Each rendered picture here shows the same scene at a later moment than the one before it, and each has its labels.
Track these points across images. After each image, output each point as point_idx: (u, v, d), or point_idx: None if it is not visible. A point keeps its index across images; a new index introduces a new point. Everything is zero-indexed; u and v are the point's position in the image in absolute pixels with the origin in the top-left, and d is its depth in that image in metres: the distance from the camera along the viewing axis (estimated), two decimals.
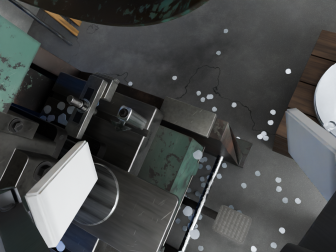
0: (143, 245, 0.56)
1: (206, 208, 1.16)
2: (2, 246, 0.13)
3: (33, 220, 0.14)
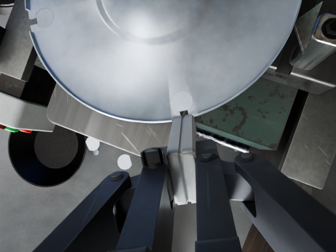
0: (77, 104, 0.32)
1: None
2: None
3: (171, 178, 0.16)
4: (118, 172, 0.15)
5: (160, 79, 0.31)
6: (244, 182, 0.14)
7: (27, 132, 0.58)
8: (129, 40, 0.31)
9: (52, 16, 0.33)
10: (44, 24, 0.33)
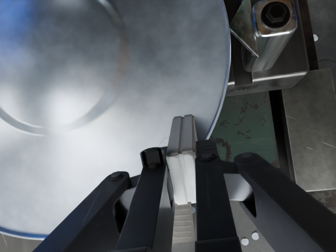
0: (19, 241, 0.24)
1: None
2: None
3: (170, 178, 0.16)
4: (118, 172, 0.15)
5: None
6: (244, 182, 0.14)
7: None
8: (124, 32, 0.24)
9: (163, 142, 0.23)
10: None
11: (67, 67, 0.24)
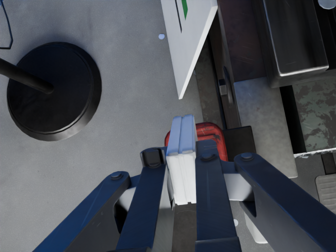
0: None
1: (331, 156, 0.85)
2: None
3: (171, 178, 0.16)
4: (118, 172, 0.15)
5: None
6: (244, 182, 0.14)
7: None
8: None
9: None
10: None
11: None
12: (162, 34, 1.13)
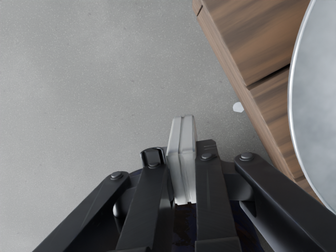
0: None
1: None
2: None
3: (171, 178, 0.16)
4: (118, 172, 0.15)
5: None
6: (244, 182, 0.14)
7: None
8: None
9: None
10: None
11: None
12: None
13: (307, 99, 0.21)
